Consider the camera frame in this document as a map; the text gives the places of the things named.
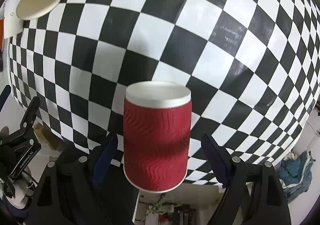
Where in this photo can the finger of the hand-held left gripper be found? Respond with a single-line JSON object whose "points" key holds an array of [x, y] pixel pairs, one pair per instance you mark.
{"points": [[30, 115], [5, 96]]}

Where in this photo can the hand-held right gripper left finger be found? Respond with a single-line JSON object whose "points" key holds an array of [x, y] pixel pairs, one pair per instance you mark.
{"points": [[106, 157]]}

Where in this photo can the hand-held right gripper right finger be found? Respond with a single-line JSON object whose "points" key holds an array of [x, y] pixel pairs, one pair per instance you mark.
{"points": [[217, 162]]}

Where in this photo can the red ribbed paper cup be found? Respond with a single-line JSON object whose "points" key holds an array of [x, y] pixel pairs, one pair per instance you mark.
{"points": [[156, 145]]}

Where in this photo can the blue crumpled cloth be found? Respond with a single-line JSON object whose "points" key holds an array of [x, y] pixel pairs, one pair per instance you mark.
{"points": [[297, 172]]}

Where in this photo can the black white checkered tablecloth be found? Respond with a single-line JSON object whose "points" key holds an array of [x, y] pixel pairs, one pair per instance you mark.
{"points": [[190, 40]]}

